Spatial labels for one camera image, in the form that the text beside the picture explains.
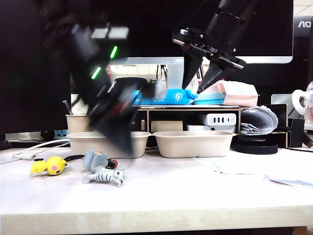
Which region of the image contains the grey cat doll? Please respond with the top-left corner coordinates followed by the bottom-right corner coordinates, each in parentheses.
top-left (82, 149), bottom-right (119, 172)

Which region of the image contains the white cable with adapter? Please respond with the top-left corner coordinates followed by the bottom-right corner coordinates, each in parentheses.
top-left (12, 139), bottom-right (70, 161)

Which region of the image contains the handwritten paper sheet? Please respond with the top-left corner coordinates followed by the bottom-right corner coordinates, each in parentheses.
top-left (194, 156), bottom-right (313, 176)

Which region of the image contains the grey-tipped pen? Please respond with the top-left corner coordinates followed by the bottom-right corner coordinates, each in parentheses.
top-left (62, 100), bottom-right (74, 116)

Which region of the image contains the black AOC monitor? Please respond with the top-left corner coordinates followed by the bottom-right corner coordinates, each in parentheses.
top-left (223, 16), bottom-right (313, 106)

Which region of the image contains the yellow black-eared doll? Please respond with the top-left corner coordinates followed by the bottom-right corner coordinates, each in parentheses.
top-left (30, 154), bottom-right (85, 176)

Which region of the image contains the beige paper box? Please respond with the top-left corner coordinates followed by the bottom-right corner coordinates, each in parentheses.
top-left (66, 131), bottom-right (152, 160)
top-left (153, 130), bottom-right (237, 159)

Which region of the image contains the small beige box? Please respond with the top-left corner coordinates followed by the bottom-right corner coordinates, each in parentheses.
top-left (151, 120), bottom-right (184, 133)

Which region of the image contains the black box white lettering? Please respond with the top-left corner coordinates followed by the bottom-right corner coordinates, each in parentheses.
top-left (288, 118), bottom-right (306, 148)

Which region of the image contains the silver metal panel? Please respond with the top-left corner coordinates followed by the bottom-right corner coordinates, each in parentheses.
top-left (270, 94), bottom-right (294, 118)

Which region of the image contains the white USB hub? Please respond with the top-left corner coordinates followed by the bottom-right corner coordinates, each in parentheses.
top-left (198, 113), bottom-right (237, 127)

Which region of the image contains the white striped tiger doll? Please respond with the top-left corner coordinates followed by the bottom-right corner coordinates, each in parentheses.
top-left (85, 168), bottom-right (126, 187)

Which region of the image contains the white tape roll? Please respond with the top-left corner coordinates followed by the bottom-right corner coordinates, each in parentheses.
top-left (291, 89), bottom-right (310, 116)

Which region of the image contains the black round knob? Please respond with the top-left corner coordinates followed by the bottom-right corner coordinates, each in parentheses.
top-left (41, 130), bottom-right (56, 141)

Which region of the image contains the beige paper cup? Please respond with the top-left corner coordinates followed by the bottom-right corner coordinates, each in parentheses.
top-left (65, 114), bottom-right (93, 135)

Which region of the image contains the rolled paper bundle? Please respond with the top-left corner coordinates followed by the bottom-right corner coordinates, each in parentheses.
top-left (240, 105), bottom-right (279, 137)

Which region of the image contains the black frameless monitor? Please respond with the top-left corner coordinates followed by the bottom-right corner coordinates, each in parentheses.
top-left (0, 0), bottom-right (72, 147)

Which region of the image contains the black office chair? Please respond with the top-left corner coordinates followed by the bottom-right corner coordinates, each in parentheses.
top-left (113, 77), bottom-right (148, 92)

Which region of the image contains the blue wet wipes pack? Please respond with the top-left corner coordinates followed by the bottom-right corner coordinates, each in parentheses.
top-left (132, 88), bottom-right (197, 106)

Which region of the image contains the flat white box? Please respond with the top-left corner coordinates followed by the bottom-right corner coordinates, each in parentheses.
top-left (187, 124), bottom-right (236, 133)

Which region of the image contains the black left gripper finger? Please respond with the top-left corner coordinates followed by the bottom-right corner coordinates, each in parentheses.
top-left (109, 78), bottom-right (148, 148)
top-left (89, 107), bottom-right (134, 157)

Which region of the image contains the large silver-bezel monitor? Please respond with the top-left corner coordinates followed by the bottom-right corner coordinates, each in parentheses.
top-left (69, 0), bottom-right (293, 108)

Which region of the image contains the clear plastic bag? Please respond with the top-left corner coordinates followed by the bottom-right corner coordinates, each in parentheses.
top-left (305, 80), bottom-right (313, 116)

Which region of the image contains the pink tissue pack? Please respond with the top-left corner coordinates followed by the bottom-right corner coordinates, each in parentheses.
top-left (193, 80), bottom-right (260, 107)

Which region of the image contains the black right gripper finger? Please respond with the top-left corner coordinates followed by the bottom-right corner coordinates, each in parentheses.
top-left (182, 50), bottom-right (205, 90)
top-left (197, 61), bottom-right (235, 95)

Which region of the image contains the wooden desk shelf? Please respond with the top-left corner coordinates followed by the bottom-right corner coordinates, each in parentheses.
top-left (132, 104), bottom-right (289, 148)

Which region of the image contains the bluish paper sheet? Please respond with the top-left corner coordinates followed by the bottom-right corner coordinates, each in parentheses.
top-left (266, 174), bottom-right (313, 189)

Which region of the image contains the black round disc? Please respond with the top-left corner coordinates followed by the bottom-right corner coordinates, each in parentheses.
top-left (232, 135), bottom-right (279, 155)

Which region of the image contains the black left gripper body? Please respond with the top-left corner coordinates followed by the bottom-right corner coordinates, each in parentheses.
top-left (70, 22), bottom-right (133, 123)

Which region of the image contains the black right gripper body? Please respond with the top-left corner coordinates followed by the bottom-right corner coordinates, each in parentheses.
top-left (171, 12), bottom-right (246, 71)

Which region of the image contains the blue power socket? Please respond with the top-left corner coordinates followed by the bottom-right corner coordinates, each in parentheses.
top-left (54, 129), bottom-right (69, 139)

